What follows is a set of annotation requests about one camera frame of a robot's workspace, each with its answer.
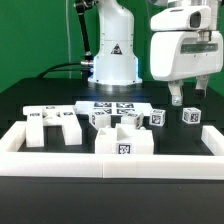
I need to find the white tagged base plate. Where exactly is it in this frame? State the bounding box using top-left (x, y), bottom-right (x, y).
top-left (75, 101), bottom-right (152, 116)

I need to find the white U-shaped fence frame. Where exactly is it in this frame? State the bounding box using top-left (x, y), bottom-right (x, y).
top-left (0, 121), bottom-right (224, 180)

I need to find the black hose behind robot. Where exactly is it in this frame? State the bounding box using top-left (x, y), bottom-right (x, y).
top-left (73, 0), bottom-right (98, 68)

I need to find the white chair back piece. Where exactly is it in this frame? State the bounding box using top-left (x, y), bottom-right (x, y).
top-left (23, 105), bottom-right (82, 147)

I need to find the black cable on table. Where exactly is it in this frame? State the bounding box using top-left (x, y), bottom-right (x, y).
top-left (36, 62), bottom-right (93, 79)

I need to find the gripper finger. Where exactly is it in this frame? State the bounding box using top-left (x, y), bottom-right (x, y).
top-left (168, 80), bottom-right (183, 106)
top-left (194, 75), bottom-right (209, 100)

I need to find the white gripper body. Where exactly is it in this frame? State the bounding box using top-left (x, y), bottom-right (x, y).
top-left (150, 5), bottom-right (223, 81)

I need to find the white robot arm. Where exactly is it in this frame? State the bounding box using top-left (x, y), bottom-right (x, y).
top-left (88, 0), bottom-right (224, 106)

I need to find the white chair seat piece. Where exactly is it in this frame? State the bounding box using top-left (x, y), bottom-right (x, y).
top-left (95, 124), bottom-right (154, 155)

